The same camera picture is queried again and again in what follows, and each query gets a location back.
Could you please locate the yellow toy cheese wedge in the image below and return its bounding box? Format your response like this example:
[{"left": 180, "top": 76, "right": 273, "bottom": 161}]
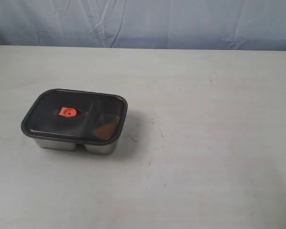
[{"left": 92, "top": 120, "right": 119, "bottom": 141}]

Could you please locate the stainless steel lunch box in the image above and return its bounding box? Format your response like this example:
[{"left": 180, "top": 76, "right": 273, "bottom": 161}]
[{"left": 32, "top": 137, "right": 120, "bottom": 155}]

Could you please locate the dark transparent box lid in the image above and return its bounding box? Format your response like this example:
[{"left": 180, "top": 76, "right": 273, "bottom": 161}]
[{"left": 21, "top": 89, "right": 128, "bottom": 145}]

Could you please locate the grey-blue backdrop cloth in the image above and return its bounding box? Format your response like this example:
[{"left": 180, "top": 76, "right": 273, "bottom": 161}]
[{"left": 0, "top": 0, "right": 286, "bottom": 51}]

